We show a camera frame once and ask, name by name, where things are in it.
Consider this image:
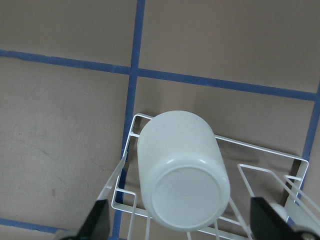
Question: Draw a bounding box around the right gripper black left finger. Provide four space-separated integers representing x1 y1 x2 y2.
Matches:
76 199 110 240

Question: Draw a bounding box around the white wire cup rack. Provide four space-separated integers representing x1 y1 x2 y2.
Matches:
101 111 311 240

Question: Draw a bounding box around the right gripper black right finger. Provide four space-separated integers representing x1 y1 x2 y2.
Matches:
250 197 298 240

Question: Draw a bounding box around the white ikea cup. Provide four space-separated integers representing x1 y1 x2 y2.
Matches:
137 110 231 232

